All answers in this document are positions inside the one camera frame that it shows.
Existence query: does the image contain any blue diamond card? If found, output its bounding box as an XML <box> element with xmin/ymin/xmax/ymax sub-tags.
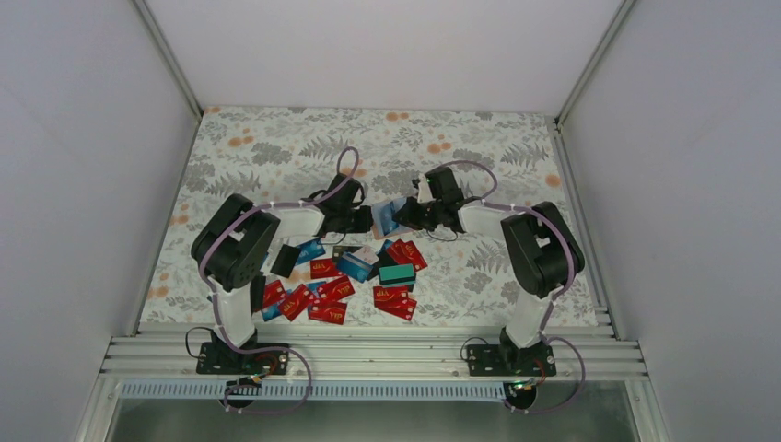
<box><xmin>370</xmin><ymin>200</ymin><xmax>407</xmax><ymax>240</ymax></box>

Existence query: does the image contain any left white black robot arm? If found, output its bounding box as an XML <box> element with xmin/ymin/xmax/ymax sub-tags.
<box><xmin>191</xmin><ymin>173</ymin><xmax>372</xmax><ymax>373</ymax></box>

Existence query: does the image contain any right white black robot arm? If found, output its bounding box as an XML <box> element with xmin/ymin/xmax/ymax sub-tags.
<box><xmin>392</xmin><ymin>163</ymin><xmax>585</xmax><ymax>375</ymax></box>

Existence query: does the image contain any white pink card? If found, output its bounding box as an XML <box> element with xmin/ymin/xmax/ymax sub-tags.
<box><xmin>353</xmin><ymin>246</ymin><xmax>379</xmax><ymax>265</ymax></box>

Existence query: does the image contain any red vip card right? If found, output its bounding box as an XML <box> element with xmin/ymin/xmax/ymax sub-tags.
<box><xmin>385</xmin><ymin>239</ymin><xmax>428</xmax><ymax>272</ymax></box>

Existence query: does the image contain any red vip card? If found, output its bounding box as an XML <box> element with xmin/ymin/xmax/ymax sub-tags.
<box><xmin>309</xmin><ymin>302</ymin><xmax>347</xmax><ymax>325</ymax></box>
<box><xmin>317</xmin><ymin>275</ymin><xmax>356</xmax><ymax>304</ymax></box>
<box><xmin>385</xmin><ymin>239</ymin><xmax>428</xmax><ymax>272</ymax></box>

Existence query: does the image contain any black card left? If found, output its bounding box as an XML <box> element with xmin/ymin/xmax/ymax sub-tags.
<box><xmin>270</xmin><ymin>244</ymin><xmax>301</xmax><ymax>278</ymax></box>

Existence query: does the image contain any red vip card upper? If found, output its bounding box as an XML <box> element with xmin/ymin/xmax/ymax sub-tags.
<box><xmin>317</xmin><ymin>275</ymin><xmax>356</xmax><ymax>304</ymax></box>

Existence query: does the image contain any teal card with black stripe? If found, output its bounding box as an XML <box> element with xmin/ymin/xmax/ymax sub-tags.
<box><xmin>379</xmin><ymin>263</ymin><xmax>416</xmax><ymax>287</ymax></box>

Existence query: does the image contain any red vip card bottom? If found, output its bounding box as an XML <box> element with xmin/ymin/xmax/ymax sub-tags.
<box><xmin>309</xmin><ymin>302</ymin><xmax>347</xmax><ymax>325</ymax></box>

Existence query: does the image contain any red card lower left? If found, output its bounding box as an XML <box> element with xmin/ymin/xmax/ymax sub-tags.
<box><xmin>278</xmin><ymin>285</ymin><xmax>314</xmax><ymax>321</ymax></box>

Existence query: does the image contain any red card pair right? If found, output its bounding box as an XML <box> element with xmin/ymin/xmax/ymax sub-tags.
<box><xmin>373</xmin><ymin>286</ymin><xmax>417</xmax><ymax>321</ymax></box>

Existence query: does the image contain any floral patterned table mat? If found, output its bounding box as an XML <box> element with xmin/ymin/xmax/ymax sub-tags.
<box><xmin>141</xmin><ymin>107</ymin><xmax>574</xmax><ymax>327</ymax></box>

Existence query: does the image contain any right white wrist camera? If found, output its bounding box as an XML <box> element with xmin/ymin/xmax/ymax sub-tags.
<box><xmin>413</xmin><ymin>175</ymin><xmax>435</xmax><ymax>204</ymax></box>

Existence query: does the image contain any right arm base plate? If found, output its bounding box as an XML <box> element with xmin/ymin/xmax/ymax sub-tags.
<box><xmin>466</xmin><ymin>343</ymin><xmax>557</xmax><ymax>377</ymax></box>

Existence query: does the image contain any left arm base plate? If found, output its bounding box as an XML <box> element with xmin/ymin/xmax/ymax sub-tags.
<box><xmin>195</xmin><ymin>341</ymin><xmax>290</xmax><ymax>376</ymax></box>

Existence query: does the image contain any aluminium rail frame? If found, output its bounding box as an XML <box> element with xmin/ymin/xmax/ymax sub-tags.
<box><xmin>76</xmin><ymin>308</ymin><xmax>669</xmax><ymax>441</ymax></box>

